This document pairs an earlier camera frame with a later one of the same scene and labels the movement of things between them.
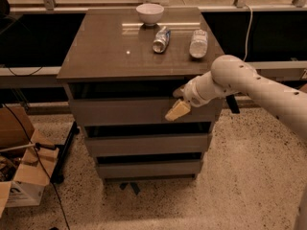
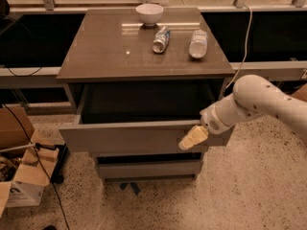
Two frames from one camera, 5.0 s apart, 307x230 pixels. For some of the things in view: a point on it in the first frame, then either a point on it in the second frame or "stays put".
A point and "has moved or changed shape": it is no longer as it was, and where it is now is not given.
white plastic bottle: [199, 45] stays put
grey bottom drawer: [149, 170] stays put
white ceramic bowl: [150, 13] stays put
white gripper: [191, 93] → [210, 120]
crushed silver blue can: [161, 40] stays put
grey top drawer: [139, 110] has moved or changed shape
